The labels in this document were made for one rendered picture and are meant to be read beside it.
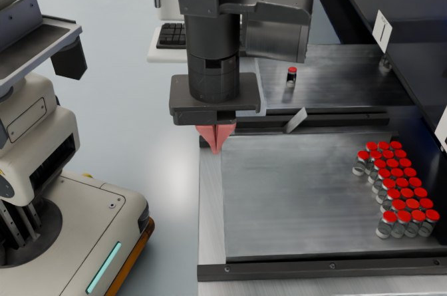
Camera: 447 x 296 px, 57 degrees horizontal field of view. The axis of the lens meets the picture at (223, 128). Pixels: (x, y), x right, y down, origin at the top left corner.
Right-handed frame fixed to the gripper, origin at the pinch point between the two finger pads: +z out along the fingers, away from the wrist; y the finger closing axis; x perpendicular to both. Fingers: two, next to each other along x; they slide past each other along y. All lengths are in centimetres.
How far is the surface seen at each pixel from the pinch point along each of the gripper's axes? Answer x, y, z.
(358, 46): 54, 38, 17
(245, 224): 2.1, 4.4, 19.9
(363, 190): 8.4, 26.2, 20.0
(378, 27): 43, 37, 6
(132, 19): 257, -59, 105
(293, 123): 24.1, 16.0, 17.1
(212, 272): -7.3, -1.1, 18.1
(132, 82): 172, -49, 106
